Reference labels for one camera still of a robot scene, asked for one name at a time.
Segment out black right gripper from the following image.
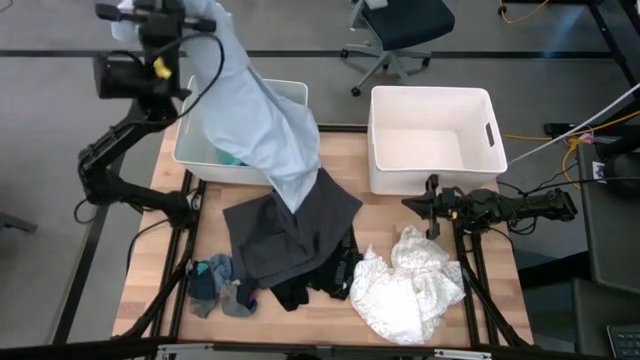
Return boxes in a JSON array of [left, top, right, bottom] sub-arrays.
[[402, 173, 459, 241]]

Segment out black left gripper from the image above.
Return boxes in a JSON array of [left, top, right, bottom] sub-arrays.
[[94, 0, 217, 51]]

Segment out white lace cloth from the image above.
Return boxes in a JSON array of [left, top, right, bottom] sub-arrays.
[[348, 224, 467, 347]]

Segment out black printed underwear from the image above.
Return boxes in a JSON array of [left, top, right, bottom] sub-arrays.
[[308, 227, 365, 302]]

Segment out pale blue shirt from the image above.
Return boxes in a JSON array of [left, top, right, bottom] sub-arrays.
[[110, 0, 322, 215]]

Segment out dark grey trousers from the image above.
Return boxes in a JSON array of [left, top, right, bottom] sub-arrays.
[[222, 167, 364, 290]]

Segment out turquoise blue shirt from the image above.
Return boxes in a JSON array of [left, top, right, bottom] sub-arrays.
[[215, 147, 247, 168]]

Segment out plain black garment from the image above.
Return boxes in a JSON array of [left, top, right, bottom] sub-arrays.
[[269, 282, 312, 312]]

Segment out navy sock with teal patch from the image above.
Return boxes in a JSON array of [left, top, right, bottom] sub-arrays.
[[185, 258, 219, 302]]

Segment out white perforated plastic basket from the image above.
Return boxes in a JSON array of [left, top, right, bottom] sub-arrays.
[[367, 84, 509, 196], [172, 74, 310, 187]]

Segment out black grey office chair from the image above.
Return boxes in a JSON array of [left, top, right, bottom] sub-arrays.
[[339, 0, 457, 99]]

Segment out dark navy sock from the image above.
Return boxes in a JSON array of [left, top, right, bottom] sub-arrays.
[[235, 282, 260, 315]]

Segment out dark grey desk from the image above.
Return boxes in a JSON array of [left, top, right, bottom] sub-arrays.
[[574, 142, 640, 296]]

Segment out black curved object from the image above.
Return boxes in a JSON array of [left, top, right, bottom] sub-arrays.
[[594, 129, 640, 199]]

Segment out grey metal foot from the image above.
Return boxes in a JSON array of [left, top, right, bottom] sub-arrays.
[[0, 212, 39, 235]]

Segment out black keyboard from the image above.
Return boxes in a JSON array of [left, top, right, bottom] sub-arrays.
[[606, 323, 640, 360]]

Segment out black metal stand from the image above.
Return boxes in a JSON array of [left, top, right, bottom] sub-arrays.
[[544, 0, 640, 139]]

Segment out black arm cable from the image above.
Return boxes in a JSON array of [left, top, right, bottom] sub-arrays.
[[167, 32, 226, 124]]

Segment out black aluminium table frame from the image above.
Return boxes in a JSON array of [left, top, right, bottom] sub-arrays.
[[112, 122, 536, 360]]

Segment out yellow cable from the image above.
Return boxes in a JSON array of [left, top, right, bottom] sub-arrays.
[[497, 0, 551, 25], [502, 110, 640, 191]]

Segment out silver camera mount bar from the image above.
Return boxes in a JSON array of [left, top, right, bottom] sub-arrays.
[[157, 342, 494, 360]]

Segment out white cable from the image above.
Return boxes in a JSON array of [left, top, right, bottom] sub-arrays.
[[507, 82, 640, 166]]

